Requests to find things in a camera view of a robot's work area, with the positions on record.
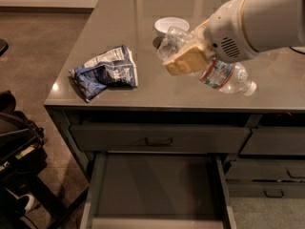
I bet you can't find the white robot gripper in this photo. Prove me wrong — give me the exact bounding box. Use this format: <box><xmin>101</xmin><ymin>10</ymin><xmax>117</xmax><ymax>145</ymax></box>
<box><xmin>162</xmin><ymin>0</ymin><xmax>258</xmax><ymax>75</ymax></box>

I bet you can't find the grey right top drawer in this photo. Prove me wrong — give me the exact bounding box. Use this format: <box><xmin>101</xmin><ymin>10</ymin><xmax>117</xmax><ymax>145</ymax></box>
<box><xmin>241</xmin><ymin>127</ymin><xmax>305</xmax><ymax>156</ymax></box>

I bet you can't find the black round object left edge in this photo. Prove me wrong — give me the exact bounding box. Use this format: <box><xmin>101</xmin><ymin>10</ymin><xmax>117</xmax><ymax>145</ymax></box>
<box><xmin>0</xmin><ymin>38</ymin><xmax>9</xmax><ymax>56</ymax></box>

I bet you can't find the open grey middle drawer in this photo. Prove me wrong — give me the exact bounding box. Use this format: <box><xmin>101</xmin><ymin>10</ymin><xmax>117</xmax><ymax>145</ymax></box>
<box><xmin>80</xmin><ymin>153</ymin><xmax>237</xmax><ymax>229</ymax></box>

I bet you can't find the clear plastic water bottle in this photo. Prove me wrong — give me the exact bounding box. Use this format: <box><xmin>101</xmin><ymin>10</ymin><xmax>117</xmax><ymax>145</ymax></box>
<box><xmin>156</xmin><ymin>27</ymin><xmax>256</xmax><ymax>96</ymax></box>

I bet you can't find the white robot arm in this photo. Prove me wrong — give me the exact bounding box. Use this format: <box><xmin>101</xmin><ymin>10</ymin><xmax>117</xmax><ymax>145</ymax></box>
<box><xmin>163</xmin><ymin>0</ymin><xmax>305</xmax><ymax>75</ymax></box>

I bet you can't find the white ceramic bowl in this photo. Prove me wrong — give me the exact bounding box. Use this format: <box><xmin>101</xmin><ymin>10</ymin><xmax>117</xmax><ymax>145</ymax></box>
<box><xmin>154</xmin><ymin>17</ymin><xmax>190</xmax><ymax>38</ymax></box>

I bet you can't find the grey right middle drawer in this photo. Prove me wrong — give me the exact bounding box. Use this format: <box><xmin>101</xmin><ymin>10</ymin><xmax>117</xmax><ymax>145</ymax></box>
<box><xmin>226</xmin><ymin>159</ymin><xmax>305</xmax><ymax>181</ymax></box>

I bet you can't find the grey right bottom drawer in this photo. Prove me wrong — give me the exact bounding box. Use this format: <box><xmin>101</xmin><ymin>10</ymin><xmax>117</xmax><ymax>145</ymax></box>
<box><xmin>228</xmin><ymin>182</ymin><xmax>305</xmax><ymax>198</ymax></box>

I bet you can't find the crumpled blue chip bag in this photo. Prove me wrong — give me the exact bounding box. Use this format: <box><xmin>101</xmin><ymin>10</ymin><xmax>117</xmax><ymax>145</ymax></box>
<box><xmin>70</xmin><ymin>45</ymin><xmax>138</xmax><ymax>102</ymax></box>

